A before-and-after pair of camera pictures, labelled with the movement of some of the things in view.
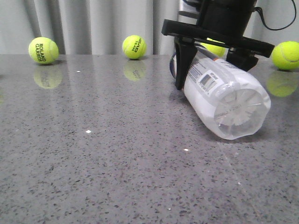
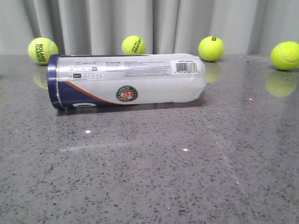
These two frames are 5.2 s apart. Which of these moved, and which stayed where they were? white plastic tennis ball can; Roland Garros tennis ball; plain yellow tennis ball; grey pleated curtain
Moved: white plastic tennis ball can
Stayed: Roland Garros tennis ball; grey pleated curtain; plain yellow tennis ball
